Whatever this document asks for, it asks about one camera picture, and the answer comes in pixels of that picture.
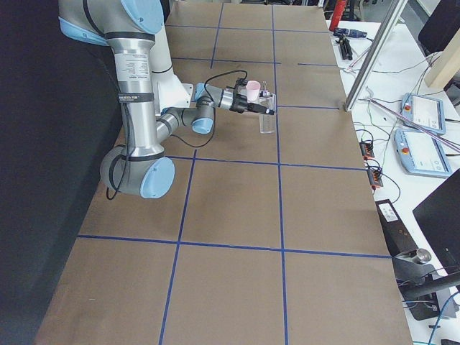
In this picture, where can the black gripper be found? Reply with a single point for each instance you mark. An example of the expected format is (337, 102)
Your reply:
(238, 103)

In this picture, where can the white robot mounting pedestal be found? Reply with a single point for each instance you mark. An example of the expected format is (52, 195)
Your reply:
(168, 90)

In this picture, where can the teach pendant tablet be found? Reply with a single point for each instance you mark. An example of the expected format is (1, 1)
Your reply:
(425, 111)
(421, 154)

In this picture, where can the black monitor stand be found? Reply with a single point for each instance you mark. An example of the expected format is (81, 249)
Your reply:
(425, 289)

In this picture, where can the pink plastic cup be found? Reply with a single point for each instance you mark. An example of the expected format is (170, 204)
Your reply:
(253, 88)

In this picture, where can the orange black connector block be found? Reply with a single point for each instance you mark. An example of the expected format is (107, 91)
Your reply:
(366, 150)

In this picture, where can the black box white label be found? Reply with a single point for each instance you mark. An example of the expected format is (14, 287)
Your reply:
(398, 238)

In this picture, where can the aluminium frame post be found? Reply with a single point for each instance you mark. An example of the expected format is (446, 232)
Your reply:
(379, 41)

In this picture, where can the near teach pendant tablet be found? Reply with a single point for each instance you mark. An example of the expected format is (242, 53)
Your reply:
(421, 154)

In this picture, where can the silver digital kitchen scale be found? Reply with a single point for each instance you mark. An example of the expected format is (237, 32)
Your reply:
(267, 99)

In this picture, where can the far teach pendant tablet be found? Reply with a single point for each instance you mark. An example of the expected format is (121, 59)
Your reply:
(425, 111)

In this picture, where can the clear glass sauce bottle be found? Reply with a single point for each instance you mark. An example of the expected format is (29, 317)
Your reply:
(266, 122)

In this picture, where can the black computer monitor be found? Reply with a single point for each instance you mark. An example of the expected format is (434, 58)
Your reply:
(438, 219)

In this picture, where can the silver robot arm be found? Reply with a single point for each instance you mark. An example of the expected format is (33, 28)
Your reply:
(154, 102)

